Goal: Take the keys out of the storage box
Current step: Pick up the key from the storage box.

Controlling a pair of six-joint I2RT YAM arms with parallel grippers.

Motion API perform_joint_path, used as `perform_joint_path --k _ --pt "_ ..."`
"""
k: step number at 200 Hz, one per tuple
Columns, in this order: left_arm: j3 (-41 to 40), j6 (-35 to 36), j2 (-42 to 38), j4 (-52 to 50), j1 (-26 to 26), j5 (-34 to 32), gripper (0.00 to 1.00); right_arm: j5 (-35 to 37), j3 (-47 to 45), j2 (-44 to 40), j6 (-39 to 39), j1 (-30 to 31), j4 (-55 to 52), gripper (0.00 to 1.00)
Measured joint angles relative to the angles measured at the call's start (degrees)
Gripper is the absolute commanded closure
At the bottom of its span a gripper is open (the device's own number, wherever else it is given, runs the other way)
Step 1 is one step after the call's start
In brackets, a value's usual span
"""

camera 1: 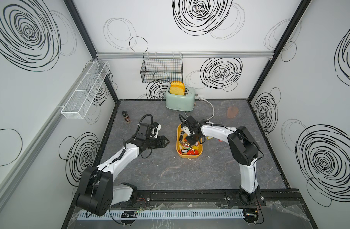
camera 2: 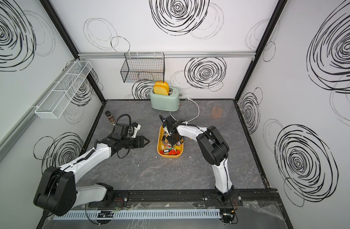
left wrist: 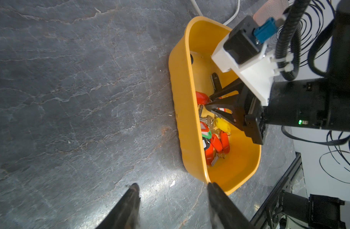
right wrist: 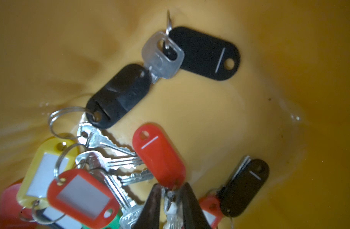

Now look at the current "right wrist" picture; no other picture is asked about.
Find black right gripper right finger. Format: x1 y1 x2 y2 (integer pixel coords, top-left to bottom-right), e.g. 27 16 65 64
180 182 211 229

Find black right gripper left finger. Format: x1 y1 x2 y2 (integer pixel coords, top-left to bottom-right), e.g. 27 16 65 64
132 184 162 229

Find silver keys bunch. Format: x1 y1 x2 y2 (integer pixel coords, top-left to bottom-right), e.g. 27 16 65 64
76 122 154 229

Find yellow plastic storage box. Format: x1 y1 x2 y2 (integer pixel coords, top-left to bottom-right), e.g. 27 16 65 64
0 1 350 229

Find red windowed key tag right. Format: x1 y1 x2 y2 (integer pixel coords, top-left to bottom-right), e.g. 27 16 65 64
199 195 224 229

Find red windowed key tag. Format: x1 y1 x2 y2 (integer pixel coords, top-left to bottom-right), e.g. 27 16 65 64
199 195 224 229
47 169 120 229

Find green key tag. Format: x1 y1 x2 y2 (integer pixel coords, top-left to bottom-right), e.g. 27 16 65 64
82 211 122 229

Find black key tag right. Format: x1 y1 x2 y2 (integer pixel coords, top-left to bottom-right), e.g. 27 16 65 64
217 156 269 218

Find black key tag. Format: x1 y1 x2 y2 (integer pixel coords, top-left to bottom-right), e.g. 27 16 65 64
169 26 241 81
217 156 269 218
86 64 152 129

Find red windowed key tag left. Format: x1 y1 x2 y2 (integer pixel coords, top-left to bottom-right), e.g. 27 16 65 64
47 169 120 229

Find yellow windowed key tag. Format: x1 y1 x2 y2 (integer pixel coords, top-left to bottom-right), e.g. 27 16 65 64
16 137 75 210

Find black key tag middle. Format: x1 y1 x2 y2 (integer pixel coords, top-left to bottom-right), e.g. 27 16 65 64
86 64 152 129

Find black key tag top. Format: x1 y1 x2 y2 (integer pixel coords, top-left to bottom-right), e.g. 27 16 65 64
169 26 241 81

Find silver square head key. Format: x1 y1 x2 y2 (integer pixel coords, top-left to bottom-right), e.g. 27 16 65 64
141 31 185 84

